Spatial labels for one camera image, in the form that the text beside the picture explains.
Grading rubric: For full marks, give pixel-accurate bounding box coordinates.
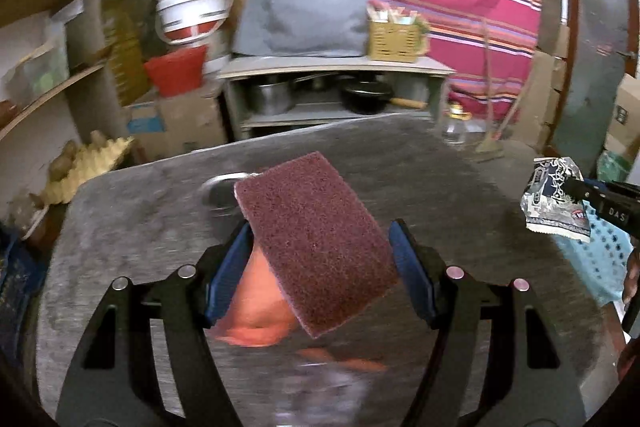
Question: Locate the black white snack wrapper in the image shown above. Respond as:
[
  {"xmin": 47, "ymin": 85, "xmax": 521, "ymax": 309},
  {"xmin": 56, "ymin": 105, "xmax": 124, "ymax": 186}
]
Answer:
[{"xmin": 520, "ymin": 157, "xmax": 590, "ymax": 243}]

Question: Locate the orange plastic bag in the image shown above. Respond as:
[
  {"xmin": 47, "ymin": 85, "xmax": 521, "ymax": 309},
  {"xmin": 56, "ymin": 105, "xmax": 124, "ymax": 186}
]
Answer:
[{"xmin": 209, "ymin": 243, "xmax": 298, "ymax": 348}]

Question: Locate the maroon scouring pad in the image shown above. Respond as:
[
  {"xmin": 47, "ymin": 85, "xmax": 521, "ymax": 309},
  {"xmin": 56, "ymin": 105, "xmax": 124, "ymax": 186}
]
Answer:
[{"xmin": 234, "ymin": 152, "xmax": 398, "ymax": 338}]

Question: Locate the clear plastic wrapper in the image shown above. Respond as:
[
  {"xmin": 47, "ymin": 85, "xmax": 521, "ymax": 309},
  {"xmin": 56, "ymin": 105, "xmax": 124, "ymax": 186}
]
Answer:
[{"xmin": 272, "ymin": 348, "xmax": 388, "ymax": 426}]

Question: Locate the person's right hand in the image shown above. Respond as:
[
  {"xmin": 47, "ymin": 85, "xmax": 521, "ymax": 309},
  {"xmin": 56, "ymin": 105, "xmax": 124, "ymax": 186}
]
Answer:
[{"xmin": 623, "ymin": 245, "xmax": 640, "ymax": 311}]

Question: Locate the green plastic bag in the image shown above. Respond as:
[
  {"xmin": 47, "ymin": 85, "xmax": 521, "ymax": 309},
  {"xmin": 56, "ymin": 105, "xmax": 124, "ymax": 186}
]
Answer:
[{"xmin": 597, "ymin": 150, "xmax": 631, "ymax": 182}]

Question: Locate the light blue plastic basket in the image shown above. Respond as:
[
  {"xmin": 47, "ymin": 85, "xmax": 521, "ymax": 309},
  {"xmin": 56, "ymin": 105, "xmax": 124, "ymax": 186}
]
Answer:
[{"xmin": 553, "ymin": 202, "xmax": 634, "ymax": 306}]

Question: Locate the cardboard box by door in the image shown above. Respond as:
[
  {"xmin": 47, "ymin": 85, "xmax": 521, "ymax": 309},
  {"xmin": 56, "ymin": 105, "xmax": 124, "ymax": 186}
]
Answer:
[{"xmin": 604, "ymin": 74, "xmax": 640, "ymax": 162}]

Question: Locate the dark blue crate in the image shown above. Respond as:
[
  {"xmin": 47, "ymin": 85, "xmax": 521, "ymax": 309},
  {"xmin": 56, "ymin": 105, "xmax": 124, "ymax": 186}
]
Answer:
[{"xmin": 1, "ymin": 229, "xmax": 41, "ymax": 364}]

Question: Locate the wooden framed door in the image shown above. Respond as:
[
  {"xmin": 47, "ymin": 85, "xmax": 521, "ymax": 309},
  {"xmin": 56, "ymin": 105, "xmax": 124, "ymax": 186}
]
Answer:
[{"xmin": 546, "ymin": 0, "xmax": 638, "ymax": 174}]

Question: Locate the yellow label oil bottle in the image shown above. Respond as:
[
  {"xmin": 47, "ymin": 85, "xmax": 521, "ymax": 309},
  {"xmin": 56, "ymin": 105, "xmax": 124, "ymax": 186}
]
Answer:
[{"xmin": 442, "ymin": 102, "xmax": 472, "ymax": 147}]

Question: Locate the dark metal can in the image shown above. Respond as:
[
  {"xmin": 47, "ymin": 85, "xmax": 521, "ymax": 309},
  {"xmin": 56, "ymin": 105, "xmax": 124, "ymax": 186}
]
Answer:
[{"xmin": 198, "ymin": 172, "xmax": 256, "ymax": 216}]

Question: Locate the yellow egg tray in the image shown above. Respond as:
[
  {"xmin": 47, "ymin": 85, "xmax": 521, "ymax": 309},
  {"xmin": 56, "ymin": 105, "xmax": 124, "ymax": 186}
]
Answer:
[{"xmin": 40, "ymin": 136, "xmax": 134, "ymax": 206}]

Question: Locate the cardboard box under shelf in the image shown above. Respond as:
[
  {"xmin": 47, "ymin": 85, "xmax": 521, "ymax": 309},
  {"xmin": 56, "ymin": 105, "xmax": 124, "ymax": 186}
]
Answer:
[{"xmin": 122, "ymin": 90, "xmax": 227, "ymax": 161}]

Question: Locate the woven utensil holder box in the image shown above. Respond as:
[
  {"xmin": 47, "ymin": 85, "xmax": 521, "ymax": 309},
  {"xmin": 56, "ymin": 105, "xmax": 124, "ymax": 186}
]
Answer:
[{"xmin": 367, "ymin": 3, "xmax": 431, "ymax": 63}]

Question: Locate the red plastic basin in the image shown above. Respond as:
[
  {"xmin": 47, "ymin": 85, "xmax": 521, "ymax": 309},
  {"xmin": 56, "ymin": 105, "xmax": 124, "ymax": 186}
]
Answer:
[{"xmin": 143, "ymin": 46, "xmax": 206, "ymax": 98}]

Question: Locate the large yellow oil jug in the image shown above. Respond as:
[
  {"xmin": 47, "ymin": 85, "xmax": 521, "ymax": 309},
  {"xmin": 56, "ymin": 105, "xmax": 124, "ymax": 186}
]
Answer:
[{"xmin": 101, "ymin": 0, "xmax": 150, "ymax": 106}]

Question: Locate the grey low shelf table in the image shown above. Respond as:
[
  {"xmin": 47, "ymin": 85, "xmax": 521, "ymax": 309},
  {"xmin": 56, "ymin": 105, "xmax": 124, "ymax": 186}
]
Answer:
[{"xmin": 218, "ymin": 56, "xmax": 454, "ymax": 140}]

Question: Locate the white plastic bucket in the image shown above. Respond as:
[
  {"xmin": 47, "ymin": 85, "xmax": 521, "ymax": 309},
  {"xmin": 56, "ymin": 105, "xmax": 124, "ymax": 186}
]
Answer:
[{"xmin": 155, "ymin": 0, "xmax": 233, "ymax": 46}]

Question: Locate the grey cloth cover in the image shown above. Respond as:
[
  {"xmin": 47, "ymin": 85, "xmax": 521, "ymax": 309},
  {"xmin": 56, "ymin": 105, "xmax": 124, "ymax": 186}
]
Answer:
[{"xmin": 232, "ymin": 0, "xmax": 369, "ymax": 57}]

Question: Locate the broom with wooden handle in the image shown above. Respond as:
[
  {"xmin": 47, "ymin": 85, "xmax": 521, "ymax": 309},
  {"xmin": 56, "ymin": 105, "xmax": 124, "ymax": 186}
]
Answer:
[{"xmin": 472, "ymin": 20, "xmax": 504, "ymax": 164}]

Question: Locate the black pan with handle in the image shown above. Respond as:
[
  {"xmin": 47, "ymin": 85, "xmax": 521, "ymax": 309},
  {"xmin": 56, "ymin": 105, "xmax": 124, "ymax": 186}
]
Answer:
[{"xmin": 340, "ymin": 80, "xmax": 427, "ymax": 115}]

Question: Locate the wooden wall shelf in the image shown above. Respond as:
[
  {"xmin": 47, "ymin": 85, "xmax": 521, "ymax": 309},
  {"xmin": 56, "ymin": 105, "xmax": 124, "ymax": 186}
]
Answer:
[{"xmin": 0, "ymin": 0, "xmax": 126, "ymax": 148}]

